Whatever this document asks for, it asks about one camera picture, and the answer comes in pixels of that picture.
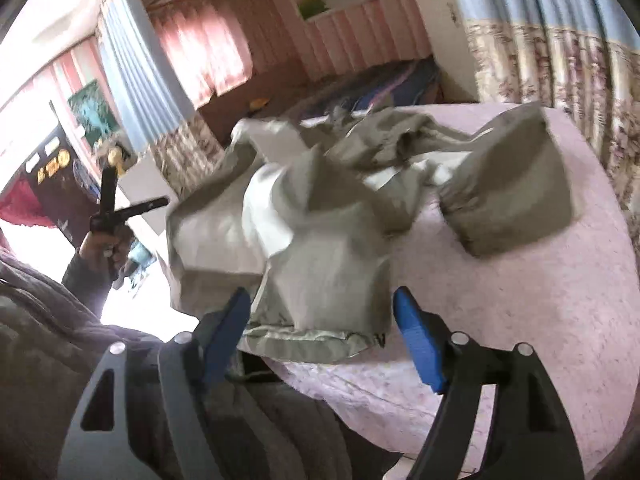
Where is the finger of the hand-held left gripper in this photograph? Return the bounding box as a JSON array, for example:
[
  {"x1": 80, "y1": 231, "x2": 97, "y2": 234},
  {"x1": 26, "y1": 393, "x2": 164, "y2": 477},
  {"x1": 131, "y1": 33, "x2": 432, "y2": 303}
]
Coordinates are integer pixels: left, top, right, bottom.
[
  {"x1": 116, "y1": 197, "x2": 171, "y2": 222},
  {"x1": 101, "y1": 166, "x2": 119, "y2": 221}
]

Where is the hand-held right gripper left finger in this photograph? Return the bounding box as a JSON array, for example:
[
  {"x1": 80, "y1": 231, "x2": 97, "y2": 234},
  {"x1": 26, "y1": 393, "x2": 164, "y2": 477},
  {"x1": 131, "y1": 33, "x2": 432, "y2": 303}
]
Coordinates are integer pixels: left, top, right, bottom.
[{"x1": 55, "y1": 287, "x2": 253, "y2": 480}]

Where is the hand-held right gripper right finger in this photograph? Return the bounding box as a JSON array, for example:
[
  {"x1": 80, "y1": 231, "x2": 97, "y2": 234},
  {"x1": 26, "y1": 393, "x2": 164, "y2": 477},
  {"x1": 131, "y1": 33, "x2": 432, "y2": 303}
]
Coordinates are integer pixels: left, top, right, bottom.
[{"x1": 392, "y1": 286, "x2": 586, "y2": 480}]

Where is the grey large jacket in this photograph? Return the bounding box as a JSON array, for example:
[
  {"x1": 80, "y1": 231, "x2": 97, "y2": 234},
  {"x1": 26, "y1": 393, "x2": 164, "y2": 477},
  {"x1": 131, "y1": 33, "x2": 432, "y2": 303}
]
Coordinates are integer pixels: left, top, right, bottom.
[{"x1": 165, "y1": 101, "x2": 586, "y2": 365}]

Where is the person's left forearm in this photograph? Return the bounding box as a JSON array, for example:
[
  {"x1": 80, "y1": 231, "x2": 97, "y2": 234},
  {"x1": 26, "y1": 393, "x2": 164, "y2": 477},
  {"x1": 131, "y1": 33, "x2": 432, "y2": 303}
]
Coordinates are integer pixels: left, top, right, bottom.
[{"x1": 61, "y1": 254, "x2": 115, "y2": 322}]

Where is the person's left hand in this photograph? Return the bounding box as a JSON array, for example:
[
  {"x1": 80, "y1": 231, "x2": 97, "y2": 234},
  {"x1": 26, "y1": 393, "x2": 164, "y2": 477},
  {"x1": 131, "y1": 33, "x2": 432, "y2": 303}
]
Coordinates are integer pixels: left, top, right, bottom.
[{"x1": 76, "y1": 224, "x2": 137, "y2": 268}]

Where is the red cloth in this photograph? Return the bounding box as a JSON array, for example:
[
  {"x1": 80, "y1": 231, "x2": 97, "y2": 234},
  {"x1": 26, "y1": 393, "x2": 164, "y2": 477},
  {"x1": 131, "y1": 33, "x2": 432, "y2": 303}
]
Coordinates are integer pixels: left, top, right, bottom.
[{"x1": 0, "y1": 177, "x2": 55, "y2": 232}]

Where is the pink floral bed sheet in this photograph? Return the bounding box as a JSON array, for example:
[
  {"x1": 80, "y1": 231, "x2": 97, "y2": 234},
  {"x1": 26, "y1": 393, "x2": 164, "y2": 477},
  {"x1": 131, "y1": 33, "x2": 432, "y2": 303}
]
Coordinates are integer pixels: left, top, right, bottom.
[{"x1": 240, "y1": 102, "x2": 640, "y2": 478}]

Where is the blue floral curtain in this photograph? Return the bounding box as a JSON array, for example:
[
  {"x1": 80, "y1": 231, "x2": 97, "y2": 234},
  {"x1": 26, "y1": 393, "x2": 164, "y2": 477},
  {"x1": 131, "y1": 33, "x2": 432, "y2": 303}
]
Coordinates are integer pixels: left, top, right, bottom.
[
  {"x1": 442, "y1": 0, "x2": 640, "y2": 241},
  {"x1": 94, "y1": 0, "x2": 226, "y2": 188}
]

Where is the pink curtain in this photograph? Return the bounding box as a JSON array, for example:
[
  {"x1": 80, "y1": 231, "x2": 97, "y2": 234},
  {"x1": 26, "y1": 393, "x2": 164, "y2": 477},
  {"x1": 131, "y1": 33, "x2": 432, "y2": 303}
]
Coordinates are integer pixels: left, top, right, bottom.
[{"x1": 149, "y1": 0, "x2": 254, "y2": 109}]

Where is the striped purple blanket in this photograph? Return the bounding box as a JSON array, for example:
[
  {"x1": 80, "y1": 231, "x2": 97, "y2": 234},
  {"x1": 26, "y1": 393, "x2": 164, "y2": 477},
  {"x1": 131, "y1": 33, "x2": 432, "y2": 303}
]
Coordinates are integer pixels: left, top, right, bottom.
[{"x1": 280, "y1": 57, "x2": 443, "y2": 126}]

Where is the white door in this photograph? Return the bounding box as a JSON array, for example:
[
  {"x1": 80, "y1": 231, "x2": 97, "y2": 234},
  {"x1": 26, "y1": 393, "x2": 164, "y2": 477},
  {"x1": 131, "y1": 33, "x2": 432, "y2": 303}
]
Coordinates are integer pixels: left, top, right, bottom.
[{"x1": 429, "y1": 0, "x2": 482, "y2": 105}]

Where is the dark wall hanging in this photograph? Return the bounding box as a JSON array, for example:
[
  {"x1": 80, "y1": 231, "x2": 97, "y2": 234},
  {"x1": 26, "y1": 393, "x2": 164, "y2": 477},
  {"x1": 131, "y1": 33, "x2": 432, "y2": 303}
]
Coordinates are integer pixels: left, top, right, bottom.
[{"x1": 14, "y1": 125, "x2": 103, "y2": 233}]

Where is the teal wall poster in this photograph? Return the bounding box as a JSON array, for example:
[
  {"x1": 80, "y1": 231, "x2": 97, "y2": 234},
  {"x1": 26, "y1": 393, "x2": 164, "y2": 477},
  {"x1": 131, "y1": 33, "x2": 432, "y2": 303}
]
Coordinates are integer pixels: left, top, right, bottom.
[{"x1": 66, "y1": 78, "x2": 122, "y2": 149}]

